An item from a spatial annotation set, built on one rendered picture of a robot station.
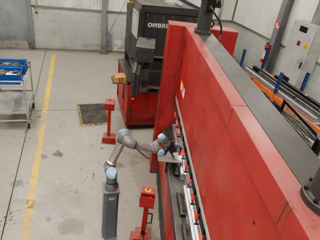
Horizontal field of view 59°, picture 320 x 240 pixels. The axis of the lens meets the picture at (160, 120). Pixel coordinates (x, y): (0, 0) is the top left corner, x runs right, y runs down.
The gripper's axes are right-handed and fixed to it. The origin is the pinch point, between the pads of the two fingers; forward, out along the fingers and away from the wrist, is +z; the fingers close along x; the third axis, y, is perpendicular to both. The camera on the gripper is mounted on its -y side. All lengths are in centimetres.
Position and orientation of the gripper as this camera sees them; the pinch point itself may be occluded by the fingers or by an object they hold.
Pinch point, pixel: (175, 156)
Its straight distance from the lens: 332.6
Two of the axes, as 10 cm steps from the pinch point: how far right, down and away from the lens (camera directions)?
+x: -0.5, -5.1, 8.6
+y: 8.4, -4.9, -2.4
